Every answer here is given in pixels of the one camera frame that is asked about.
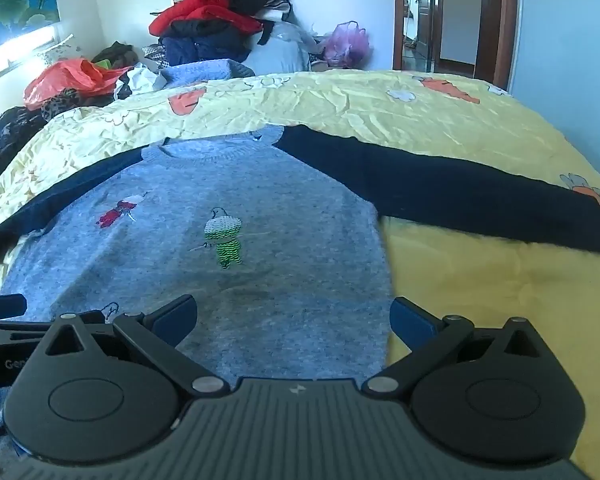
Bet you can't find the grey and navy child sweater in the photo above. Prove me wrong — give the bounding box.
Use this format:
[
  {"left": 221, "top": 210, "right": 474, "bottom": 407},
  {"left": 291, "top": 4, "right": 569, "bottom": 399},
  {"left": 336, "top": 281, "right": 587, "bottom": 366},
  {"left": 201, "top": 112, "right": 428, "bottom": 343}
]
[{"left": 0, "top": 126, "right": 600, "bottom": 380}]

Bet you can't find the black patterned clothes heap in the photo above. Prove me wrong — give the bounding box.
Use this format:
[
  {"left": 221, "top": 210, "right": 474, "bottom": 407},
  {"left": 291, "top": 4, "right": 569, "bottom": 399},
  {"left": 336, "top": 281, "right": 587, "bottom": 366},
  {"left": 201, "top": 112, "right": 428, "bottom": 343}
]
[{"left": 0, "top": 89, "right": 114, "bottom": 177}]

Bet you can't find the yellow carrot print quilt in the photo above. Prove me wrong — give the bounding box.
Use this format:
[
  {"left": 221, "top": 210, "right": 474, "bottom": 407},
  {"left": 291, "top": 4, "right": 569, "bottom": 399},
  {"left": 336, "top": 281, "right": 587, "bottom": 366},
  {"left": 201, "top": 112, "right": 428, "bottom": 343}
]
[{"left": 0, "top": 69, "right": 600, "bottom": 480}]

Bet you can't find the orange plastic bag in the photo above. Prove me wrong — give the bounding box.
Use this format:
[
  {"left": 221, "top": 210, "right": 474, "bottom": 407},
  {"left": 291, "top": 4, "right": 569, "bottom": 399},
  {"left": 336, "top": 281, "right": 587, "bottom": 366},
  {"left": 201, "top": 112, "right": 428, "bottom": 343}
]
[{"left": 23, "top": 58, "right": 130, "bottom": 110}]

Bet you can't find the light blue knit garment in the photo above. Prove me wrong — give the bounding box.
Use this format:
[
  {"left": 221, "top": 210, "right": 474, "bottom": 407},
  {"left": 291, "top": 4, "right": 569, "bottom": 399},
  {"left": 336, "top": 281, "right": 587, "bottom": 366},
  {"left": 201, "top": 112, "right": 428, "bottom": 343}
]
[{"left": 159, "top": 58, "right": 254, "bottom": 88}]

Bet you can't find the navy garment in pile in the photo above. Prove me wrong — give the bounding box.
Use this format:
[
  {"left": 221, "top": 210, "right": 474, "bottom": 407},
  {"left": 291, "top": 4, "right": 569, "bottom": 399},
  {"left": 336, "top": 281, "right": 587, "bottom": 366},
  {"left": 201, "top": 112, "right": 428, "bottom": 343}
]
[{"left": 159, "top": 18, "right": 262, "bottom": 66}]

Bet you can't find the red jacket on pile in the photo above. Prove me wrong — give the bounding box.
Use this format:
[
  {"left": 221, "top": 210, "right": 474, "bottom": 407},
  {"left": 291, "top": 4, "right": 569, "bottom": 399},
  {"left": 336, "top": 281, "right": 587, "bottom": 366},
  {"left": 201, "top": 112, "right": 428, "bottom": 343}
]
[{"left": 148, "top": 0, "right": 262, "bottom": 37}]

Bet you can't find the purple plastic bag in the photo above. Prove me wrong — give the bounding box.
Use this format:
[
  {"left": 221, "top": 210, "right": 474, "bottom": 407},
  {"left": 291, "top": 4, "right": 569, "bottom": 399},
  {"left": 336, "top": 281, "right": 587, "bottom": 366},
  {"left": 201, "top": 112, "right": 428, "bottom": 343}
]
[{"left": 323, "top": 21, "right": 370, "bottom": 68}]

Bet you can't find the brown wooden door frame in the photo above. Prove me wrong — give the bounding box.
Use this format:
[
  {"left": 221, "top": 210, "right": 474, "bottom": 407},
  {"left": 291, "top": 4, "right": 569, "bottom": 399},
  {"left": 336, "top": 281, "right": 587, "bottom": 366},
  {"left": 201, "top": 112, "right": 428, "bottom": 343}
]
[{"left": 392, "top": 0, "right": 518, "bottom": 89}]

